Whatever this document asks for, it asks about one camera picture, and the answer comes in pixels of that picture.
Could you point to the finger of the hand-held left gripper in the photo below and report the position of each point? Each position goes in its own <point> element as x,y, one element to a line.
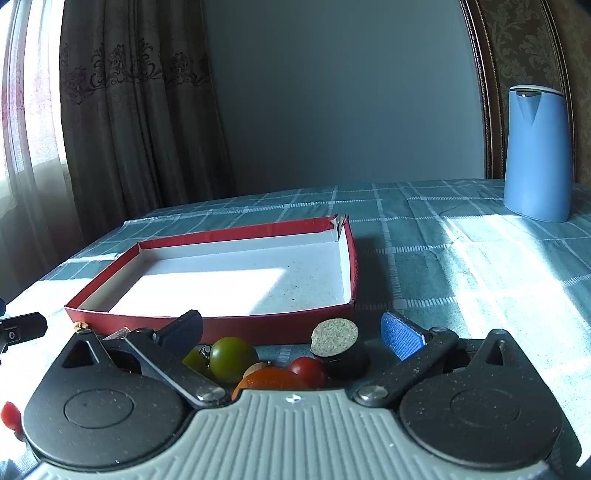
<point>21,328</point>

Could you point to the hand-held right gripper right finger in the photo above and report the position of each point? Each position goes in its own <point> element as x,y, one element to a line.
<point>399,339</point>

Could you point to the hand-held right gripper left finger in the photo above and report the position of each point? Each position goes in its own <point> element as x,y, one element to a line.
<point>184,328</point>

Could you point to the green tomato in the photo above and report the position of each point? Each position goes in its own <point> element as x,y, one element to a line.
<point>194,363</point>
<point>233,357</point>

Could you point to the red cardboard box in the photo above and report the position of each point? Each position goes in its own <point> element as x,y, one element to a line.
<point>231,330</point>

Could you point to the red cherry tomato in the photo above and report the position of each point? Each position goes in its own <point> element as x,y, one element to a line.
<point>308,371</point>
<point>9,414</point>

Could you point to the orange mandarin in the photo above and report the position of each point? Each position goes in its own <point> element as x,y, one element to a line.
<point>272,381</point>

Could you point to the teal checked tablecloth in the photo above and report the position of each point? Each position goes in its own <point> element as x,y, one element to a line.
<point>461,277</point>

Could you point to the sheer white curtain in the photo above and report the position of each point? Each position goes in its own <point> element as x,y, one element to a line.
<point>27,138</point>

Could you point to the brown patterned curtain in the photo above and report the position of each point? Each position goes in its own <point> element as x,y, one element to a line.
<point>138,115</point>

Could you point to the blue jug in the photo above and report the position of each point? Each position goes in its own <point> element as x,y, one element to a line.
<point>538,157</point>

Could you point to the wooden patterned headboard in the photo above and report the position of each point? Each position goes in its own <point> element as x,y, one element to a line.
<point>521,46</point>

